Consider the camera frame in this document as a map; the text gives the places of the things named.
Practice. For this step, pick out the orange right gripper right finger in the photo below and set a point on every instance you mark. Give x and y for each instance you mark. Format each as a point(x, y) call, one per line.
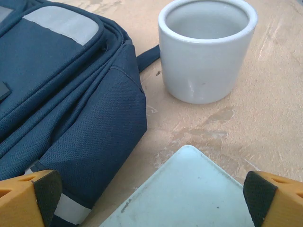
point(281, 203)

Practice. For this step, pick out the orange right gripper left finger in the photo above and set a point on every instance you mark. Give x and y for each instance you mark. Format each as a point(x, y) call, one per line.
point(21, 203)

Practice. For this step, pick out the pale blue pencil case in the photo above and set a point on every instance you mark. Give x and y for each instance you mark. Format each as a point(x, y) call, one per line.
point(187, 194)

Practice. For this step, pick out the navy blue backpack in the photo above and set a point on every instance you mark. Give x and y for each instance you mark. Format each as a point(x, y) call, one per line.
point(71, 94)

